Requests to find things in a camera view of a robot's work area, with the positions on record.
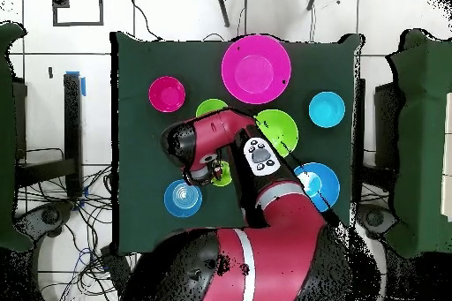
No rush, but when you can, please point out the black power box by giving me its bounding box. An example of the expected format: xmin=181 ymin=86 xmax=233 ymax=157
xmin=98 ymin=244 xmax=134 ymax=291

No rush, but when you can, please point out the tangle of black cables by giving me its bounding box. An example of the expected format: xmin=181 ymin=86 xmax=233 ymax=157
xmin=17 ymin=147 xmax=156 ymax=301

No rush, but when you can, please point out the large green bowl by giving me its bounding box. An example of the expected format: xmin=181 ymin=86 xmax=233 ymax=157
xmin=253 ymin=109 xmax=300 ymax=159

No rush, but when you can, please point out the dark green table cloth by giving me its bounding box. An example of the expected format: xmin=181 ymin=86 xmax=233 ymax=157
xmin=112 ymin=31 xmax=363 ymax=256

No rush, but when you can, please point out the green covered side table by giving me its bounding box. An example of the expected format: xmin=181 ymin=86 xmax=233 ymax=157
xmin=387 ymin=28 xmax=452 ymax=259
xmin=0 ymin=21 xmax=33 ymax=252

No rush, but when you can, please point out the small light blue bowl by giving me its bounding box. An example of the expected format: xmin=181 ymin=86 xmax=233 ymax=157
xmin=308 ymin=91 xmax=347 ymax=129

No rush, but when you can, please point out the medium blue bowl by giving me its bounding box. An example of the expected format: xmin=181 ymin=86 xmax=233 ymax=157
xmin=163 ymin=178 xmax=204 ymax=218

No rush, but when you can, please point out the large blue bowl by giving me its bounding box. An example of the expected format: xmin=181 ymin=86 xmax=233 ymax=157
xmin=292 ymin=162 xmax=341 ymax=214

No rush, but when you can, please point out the large pink bowl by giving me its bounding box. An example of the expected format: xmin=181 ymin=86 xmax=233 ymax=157
xmin=221 ymin=34 xmax=292 ymax=105

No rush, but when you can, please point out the small red-pink bowl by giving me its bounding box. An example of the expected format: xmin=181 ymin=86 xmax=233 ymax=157
xmin=147 ymin=75 xmax=187 ymax=114

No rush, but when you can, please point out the small green bowl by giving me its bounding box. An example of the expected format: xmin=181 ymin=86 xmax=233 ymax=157
xmin=195 ymin=98 xmax=230 ymax=118

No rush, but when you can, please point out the black wheel base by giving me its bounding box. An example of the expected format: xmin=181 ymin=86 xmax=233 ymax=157
xmin=356 ymin=201 xmax=396 ymax=237
xmin=27 ymin=201 xmax=73 ymax=237

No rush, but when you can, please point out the lime green cup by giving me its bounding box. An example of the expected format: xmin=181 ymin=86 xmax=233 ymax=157
xmin=210 ymin=161 xmax=234 ymax=188

